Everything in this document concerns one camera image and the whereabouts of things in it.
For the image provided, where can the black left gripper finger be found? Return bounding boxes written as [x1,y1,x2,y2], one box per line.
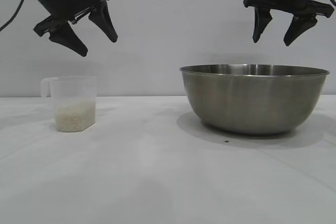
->
[88,0,118,43]
[49,22,88,57]

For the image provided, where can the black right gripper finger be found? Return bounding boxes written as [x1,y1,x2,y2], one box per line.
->
[283,15,319,47]
[252,6,274,44]

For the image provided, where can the clear plastic measuring cup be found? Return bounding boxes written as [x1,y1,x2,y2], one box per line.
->
[40,76,98,132]

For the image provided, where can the white rice grains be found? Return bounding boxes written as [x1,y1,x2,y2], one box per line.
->
[55,100,96,132]

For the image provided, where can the stainless steel mixing bowl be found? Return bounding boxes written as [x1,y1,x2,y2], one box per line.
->
[179,63,330,134]

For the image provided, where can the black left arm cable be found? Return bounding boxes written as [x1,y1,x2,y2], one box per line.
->
[0,0,30,32]

